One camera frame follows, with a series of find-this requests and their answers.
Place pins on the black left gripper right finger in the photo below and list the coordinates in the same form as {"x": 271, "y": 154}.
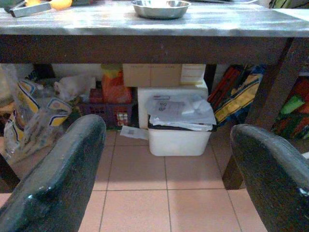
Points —
{"x": 277, "y": 183}

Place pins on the small red box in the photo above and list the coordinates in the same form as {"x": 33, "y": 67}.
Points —
{"x": 96, "y": 96}

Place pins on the white labelled box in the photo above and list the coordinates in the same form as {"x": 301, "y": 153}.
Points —
{"x": 193, "y": 73}

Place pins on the green red patterned bag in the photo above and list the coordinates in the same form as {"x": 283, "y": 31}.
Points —
{"x": 294, "y": 113}

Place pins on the grey plastic mailer bag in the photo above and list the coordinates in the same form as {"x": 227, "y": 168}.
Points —
{"x": 181, "y": 108}

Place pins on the purple plastic crate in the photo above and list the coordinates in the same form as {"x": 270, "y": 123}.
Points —
{"x": 106, "y": 113}

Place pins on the white foam box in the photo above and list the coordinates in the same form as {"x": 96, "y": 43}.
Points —
{"x": 142, "y": 108}

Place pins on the shallow steel dish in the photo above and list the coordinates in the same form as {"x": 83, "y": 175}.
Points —
{"x": 159, "y": 13}

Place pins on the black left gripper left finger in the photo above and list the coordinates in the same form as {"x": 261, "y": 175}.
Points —
{"x": 60, "y": 174}

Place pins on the red black striped bag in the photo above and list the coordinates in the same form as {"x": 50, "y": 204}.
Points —
{"x": 225, "y": 84}

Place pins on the orange plastic bag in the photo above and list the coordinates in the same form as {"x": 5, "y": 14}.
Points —
{"x": 116, "y": 89}

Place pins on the white plastic waste bin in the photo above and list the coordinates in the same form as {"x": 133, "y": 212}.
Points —
{"x": 178, "y": 143}

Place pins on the clear bag yellow blue print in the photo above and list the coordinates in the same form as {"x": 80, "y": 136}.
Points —
{"x": 29, "y": 113}

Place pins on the yellow blue woven bag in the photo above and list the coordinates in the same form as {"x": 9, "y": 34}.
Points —
{"x": 241, "y": 101}

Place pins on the white paper sheet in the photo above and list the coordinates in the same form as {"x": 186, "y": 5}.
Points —
{"x": 134, "y": 132}

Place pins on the brown cardboard box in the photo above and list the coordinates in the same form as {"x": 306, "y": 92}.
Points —
{"x": 149, "y": 75}

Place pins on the small coloured cube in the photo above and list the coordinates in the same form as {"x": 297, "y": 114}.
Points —
{"x": 122, "y": 119}

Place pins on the crumpled white plastic bag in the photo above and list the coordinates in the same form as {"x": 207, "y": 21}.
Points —
{"x": 74, "y": 85}

